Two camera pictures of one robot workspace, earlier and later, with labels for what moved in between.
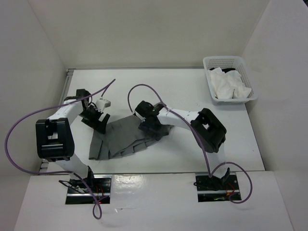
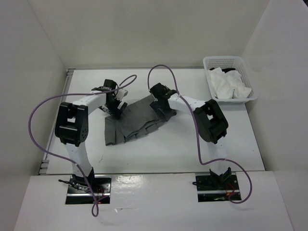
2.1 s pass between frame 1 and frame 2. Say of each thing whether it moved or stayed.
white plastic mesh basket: stayed
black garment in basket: stayed
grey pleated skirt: moved
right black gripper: moved
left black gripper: moved
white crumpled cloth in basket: stayed
